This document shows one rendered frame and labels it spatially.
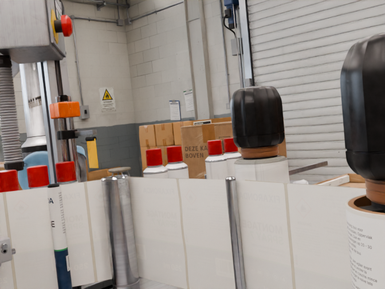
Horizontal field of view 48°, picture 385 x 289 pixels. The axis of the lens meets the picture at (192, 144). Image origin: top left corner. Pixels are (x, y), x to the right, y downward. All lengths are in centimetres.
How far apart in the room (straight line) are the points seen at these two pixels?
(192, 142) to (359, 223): 119
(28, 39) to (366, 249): 65
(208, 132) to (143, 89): 621
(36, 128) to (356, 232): 88
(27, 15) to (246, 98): 40
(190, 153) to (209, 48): 512
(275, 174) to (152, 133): 432
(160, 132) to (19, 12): 412
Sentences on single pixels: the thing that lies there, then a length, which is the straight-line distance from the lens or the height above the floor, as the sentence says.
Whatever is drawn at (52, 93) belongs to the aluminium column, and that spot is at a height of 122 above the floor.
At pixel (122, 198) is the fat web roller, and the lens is 61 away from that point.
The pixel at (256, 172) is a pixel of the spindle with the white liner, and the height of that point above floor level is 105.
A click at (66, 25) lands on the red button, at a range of 82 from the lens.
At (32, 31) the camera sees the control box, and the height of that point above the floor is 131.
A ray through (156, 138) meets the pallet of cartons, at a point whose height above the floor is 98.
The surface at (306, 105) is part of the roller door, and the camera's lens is 546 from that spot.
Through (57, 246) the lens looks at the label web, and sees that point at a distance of 63.
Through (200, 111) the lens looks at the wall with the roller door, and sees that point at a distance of 659.
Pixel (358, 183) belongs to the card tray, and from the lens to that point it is 182.
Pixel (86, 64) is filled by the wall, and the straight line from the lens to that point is 738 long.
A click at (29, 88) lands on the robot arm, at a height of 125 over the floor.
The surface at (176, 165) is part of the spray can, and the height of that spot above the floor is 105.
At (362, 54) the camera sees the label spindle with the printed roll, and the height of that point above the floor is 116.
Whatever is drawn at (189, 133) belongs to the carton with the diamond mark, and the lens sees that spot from 147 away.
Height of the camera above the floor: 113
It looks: 3 degrees down
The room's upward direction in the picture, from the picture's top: 6 degrees counter-clockwise
